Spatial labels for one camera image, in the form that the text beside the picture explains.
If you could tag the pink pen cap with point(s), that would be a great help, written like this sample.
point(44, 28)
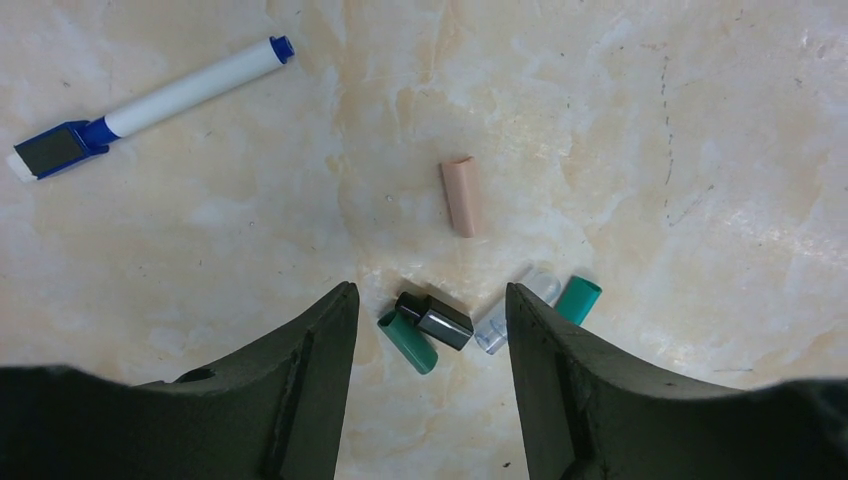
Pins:
point(461, 185)

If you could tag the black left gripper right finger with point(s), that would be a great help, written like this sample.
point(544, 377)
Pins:
point(590, 410)

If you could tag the dark green pen cap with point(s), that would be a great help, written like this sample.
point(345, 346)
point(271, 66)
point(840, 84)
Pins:
point(410, 342)

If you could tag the teal pen cap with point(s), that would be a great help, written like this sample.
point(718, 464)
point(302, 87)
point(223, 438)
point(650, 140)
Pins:
point(577, 299)

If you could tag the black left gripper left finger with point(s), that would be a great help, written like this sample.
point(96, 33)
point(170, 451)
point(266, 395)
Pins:
point(273, 409)

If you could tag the clear pen cap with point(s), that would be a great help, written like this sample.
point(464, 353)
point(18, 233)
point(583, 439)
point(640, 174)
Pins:
point(491, 327)

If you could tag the black pen cap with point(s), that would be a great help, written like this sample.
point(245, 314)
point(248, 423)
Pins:
point(436, 319)

